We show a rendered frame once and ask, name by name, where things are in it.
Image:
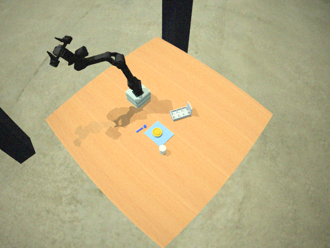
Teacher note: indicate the yellow plate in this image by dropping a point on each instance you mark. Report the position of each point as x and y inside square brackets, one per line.
[157, 132]

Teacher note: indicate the white cylinder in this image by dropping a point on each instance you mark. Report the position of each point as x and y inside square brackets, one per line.
[162, 149]

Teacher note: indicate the light blue flat square mat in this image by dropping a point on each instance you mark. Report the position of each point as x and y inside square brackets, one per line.
[165, 136]

